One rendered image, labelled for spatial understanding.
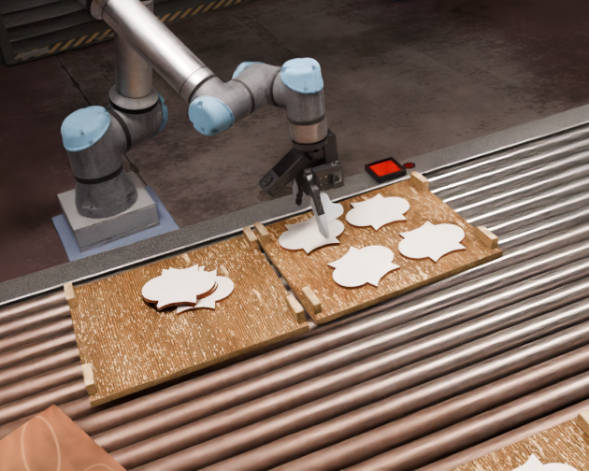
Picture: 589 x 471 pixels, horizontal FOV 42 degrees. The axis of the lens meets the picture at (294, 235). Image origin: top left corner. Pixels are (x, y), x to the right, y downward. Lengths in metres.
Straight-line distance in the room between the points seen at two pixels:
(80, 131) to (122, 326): 0.50
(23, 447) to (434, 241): 0.87
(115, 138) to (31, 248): 1.93
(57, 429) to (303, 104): 0.72
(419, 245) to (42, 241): 2.45
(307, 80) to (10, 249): 2.52
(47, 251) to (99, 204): 1.80
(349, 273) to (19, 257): 2.37
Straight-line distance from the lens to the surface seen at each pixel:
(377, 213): 1.68
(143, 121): 1.87
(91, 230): 1.87
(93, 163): 1.82
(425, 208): 1.70
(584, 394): 1.34
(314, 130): 1.48
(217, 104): 1.42
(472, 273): 1.55
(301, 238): 1.62
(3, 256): 3.72
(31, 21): 6.05
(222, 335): 1.43
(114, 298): 1.59
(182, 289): 1.52
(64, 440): 1.19
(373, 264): 1.53
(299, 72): 1.44
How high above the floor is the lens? 1.86
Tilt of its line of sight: 34 degrees down
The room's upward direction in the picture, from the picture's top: 8 degrees counter-clockwise
